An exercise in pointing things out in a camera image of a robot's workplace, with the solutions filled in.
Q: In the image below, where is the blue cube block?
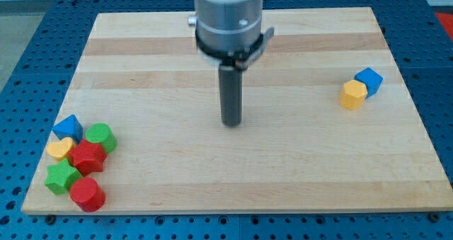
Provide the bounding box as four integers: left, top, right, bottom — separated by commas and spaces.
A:
354, 67, 384, 98

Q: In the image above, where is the red star block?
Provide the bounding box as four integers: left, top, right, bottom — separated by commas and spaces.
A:
68, 139, 107, 176

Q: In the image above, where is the blue triangle block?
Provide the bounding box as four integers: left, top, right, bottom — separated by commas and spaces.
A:
52, 115, 84, 144

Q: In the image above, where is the yellow hexagon block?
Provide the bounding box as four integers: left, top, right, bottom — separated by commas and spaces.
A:
338, 80, 368, 110

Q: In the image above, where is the yellow heart block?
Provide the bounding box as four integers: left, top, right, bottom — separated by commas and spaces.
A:
45, 137, 76, 161

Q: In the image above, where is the green star block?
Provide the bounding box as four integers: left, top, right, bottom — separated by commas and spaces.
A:
45, 159, 83, 195

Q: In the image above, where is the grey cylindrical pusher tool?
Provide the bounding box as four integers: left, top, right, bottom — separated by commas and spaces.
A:
218, 65, 242, 127

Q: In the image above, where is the green cylinder block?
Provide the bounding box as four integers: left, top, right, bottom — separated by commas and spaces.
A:
86, 122, 117, 154

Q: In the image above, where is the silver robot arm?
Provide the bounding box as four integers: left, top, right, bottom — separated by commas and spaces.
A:
188, 0, 275, 72

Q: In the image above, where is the red cylinder block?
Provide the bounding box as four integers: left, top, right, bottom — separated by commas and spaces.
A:
69, 177, 106, 212

